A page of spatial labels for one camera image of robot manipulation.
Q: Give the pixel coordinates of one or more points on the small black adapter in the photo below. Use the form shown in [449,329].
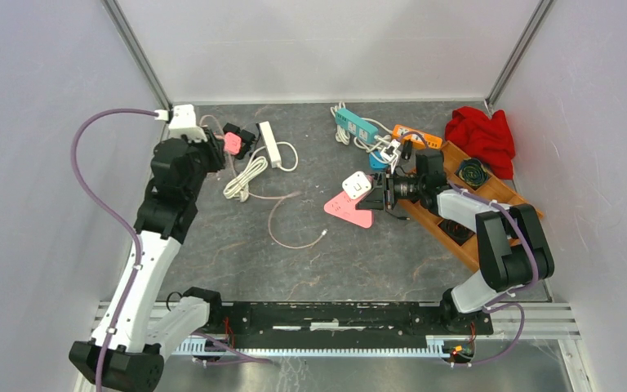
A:
[231,128]

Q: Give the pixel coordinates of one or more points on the black power adapter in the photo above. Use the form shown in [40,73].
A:
[407,148]

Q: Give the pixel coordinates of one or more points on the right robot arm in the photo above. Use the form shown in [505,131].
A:
[513,251]

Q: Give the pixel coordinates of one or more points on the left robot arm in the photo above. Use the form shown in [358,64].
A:
[125,352]

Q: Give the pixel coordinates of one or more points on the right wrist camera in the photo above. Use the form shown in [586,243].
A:
[391,154]

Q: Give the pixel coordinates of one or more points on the white charger plug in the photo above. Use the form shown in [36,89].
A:
[357,185]

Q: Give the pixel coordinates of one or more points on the orange power strip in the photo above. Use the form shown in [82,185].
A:
[420,139]

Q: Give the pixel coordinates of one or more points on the pink folding plug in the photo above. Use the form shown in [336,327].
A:
[233,143]

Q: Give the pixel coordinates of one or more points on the teal power strip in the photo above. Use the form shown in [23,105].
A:
[356,126]

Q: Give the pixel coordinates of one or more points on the white usb power strip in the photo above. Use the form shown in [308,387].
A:
[271,145]

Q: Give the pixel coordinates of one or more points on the red cloth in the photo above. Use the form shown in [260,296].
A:
[488,139]

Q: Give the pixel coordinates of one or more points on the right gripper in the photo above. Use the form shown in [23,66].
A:
[375,198]

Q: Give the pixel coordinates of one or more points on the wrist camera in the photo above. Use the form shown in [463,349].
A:
[183,122]
[391,154]

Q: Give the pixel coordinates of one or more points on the pink square power strip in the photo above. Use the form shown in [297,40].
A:
[345,208]

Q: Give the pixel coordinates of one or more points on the dark green ring object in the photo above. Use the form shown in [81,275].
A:
[472,172]

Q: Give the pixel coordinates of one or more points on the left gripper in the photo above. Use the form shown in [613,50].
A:
[214,147]

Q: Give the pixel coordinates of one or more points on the black ring object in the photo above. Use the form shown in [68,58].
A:
[455,231]

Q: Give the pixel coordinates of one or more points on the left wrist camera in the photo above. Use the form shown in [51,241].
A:
[183,122]

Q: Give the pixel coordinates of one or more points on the blue folding extension socket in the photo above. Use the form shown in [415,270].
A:
[377,163]

